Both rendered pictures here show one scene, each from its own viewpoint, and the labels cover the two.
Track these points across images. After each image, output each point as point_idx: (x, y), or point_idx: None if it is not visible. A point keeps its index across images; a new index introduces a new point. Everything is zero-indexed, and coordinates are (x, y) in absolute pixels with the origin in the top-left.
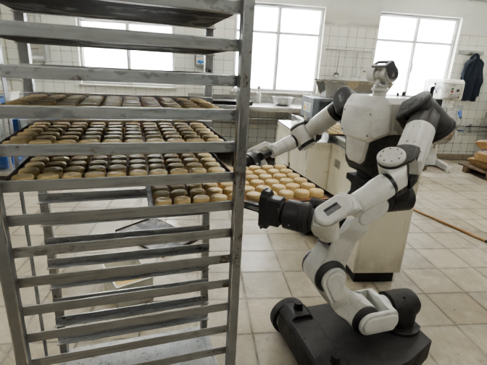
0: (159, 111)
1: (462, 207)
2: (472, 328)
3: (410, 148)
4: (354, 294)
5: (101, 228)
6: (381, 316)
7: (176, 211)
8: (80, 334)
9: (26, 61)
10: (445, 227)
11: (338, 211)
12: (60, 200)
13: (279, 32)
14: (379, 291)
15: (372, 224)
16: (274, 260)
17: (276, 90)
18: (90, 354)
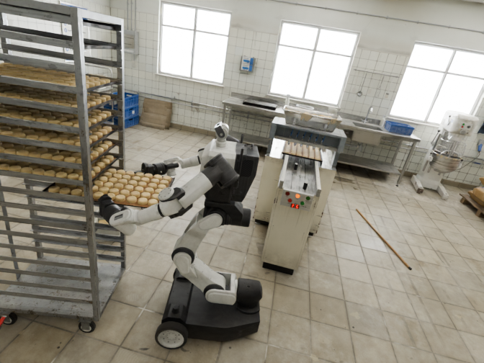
0: (38, 142)
1: (421, 234)
2: (320, 325)
3: (177, 191)
4: (208, 273)
5: None
6: (221, 293)
7: (54, 196)
8: (9, 248)
9: None
10: (384, 247)
11: (119, 220)
12: None
13: (315, 50)
14: (275, 279)
15: (276, 230)
16: (218, 236)
17: (305, 99)
18: (15, 260)
